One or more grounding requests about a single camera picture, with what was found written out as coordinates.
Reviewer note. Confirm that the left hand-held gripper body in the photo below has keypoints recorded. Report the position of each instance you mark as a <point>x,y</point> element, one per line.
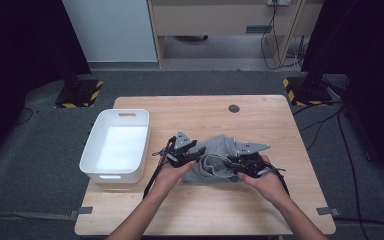
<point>178,153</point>

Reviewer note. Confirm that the beige wooden desk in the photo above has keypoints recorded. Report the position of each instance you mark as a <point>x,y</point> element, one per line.
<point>213,20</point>

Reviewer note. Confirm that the grey tape piece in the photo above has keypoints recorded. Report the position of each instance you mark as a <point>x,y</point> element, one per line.
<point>328,211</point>
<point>84,210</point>

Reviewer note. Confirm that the person's left hand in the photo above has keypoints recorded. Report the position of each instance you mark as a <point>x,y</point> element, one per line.
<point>170,176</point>

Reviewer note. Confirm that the white power strip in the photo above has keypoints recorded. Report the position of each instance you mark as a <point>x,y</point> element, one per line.
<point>279,2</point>

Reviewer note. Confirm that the white plastic storage bin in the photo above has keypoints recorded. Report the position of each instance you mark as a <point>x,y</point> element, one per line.
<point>116,146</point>

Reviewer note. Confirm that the white cabinet panel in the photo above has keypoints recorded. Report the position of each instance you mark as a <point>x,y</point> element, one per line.
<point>110,30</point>

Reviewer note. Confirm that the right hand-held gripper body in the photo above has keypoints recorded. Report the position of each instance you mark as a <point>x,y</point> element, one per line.
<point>253,163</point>

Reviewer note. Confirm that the black yellow striped stand base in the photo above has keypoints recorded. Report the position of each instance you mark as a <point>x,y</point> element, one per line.
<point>308,91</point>
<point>78,95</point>

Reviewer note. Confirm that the grey rectangular desk plate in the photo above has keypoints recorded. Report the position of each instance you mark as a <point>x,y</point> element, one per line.
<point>258,29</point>

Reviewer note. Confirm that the grey pants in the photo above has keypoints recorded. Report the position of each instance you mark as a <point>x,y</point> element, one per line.
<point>216,156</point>

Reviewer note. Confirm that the person's right hand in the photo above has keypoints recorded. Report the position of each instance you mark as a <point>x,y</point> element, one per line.
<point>266,186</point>

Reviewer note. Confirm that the black curtain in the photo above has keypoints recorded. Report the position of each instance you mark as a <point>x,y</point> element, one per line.
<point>20,66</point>
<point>363,66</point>

